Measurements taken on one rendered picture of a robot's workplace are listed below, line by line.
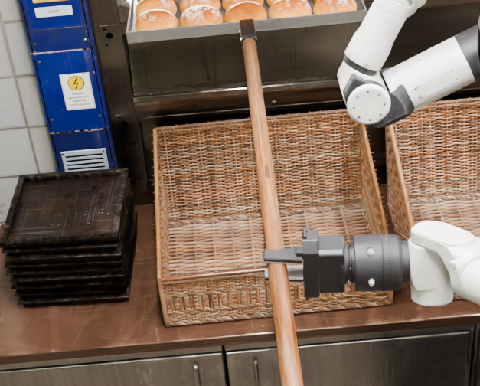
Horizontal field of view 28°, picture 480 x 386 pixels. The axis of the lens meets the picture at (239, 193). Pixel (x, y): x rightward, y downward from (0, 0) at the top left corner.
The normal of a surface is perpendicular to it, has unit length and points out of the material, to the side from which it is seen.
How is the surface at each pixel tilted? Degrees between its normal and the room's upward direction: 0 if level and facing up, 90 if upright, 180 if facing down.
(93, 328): 0
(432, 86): 82
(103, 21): 90
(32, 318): 0
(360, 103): 82
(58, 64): 90
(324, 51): 70
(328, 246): 1
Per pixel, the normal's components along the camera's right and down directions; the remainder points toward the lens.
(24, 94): 0.04, 0.59
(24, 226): -0.07, -0.80
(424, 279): -0.06, 0.28
